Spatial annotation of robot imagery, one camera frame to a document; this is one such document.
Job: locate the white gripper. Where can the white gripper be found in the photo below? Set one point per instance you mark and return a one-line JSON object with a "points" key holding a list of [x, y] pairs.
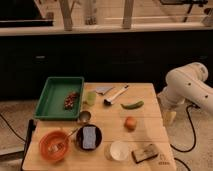
{"points": [[168, 114]]}

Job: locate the orange red apple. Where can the orange red apple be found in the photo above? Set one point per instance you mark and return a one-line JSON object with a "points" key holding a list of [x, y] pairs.
{"points": [[130, 123]]}

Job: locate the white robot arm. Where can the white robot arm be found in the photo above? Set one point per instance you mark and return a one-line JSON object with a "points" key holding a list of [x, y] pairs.
{"points": [[185, 83]]}

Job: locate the green plastic cup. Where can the green plastic cup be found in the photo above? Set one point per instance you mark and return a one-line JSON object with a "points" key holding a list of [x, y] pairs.
{"points": [[91, 98]]}

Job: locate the small metal cup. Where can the small metal cup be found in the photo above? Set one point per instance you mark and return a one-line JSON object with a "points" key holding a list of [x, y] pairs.
{"points": [[84, 117]]}

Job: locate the green chili pepper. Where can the green chili pepper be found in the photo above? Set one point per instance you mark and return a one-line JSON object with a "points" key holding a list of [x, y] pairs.
{"points": [[133, 105]]}

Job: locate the brown scrub sponge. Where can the brown scrub sponge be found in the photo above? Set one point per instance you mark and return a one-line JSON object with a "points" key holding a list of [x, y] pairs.
{"points": [[145, 153]]}

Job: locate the grey cloth piece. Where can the grey cloth piece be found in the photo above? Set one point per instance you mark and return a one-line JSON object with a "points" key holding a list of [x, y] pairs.
{"points": [[103, 90]]}

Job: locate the blue sponge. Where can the blue sponge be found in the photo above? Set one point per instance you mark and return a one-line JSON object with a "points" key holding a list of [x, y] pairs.
{"points": [[89, 137]]}

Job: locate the dark round bowl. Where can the dark round bowl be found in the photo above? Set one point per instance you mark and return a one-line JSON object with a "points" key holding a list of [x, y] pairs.
{"points": [[79, 137]]}

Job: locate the metal spoon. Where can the metal spoon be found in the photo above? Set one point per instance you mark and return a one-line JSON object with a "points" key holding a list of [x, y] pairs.
{"points": [[59, 145]]}

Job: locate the green plastic tray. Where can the green plastic tray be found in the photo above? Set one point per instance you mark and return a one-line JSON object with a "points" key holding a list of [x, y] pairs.
{"points": [[51, 103]]}

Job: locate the orange plastic bowl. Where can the orange plastic bowl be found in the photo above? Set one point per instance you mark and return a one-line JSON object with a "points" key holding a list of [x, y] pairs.
{"points": [[50, 139]]}

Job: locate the black table clamp bar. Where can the black table clamp bar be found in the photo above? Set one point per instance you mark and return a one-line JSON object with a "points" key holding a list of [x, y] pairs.
{"points": [[30, 129]]}

